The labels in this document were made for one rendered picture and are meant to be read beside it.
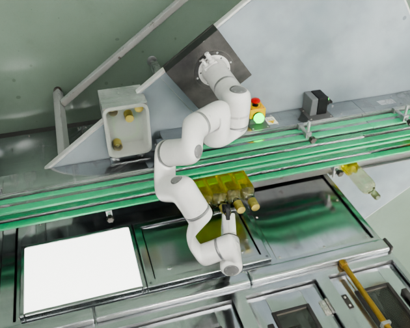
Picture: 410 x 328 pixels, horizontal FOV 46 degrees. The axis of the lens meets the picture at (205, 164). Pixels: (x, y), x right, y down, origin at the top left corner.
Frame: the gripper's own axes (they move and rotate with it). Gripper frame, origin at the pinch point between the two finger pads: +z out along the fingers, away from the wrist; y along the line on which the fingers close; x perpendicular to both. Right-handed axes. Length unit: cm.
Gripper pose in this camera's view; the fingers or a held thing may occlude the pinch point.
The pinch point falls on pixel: (226, 212)
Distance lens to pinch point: 182.5
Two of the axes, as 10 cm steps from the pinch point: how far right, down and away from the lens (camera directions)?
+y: 0.0, -8.1, -5.9
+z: -0.3, -5.9, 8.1
